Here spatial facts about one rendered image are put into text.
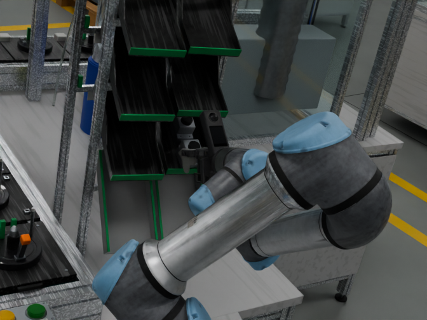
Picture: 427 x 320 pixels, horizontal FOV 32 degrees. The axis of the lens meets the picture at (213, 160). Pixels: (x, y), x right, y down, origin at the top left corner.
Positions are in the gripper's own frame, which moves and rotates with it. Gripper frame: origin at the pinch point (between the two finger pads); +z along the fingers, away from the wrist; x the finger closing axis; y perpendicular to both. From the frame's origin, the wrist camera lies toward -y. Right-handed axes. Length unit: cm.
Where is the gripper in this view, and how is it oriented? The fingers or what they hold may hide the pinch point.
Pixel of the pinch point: (191, 149)
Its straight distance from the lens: 188.1
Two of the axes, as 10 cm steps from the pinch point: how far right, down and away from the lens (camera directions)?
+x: 9.0, -0.7, 4.4
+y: 0.3, 10.0, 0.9
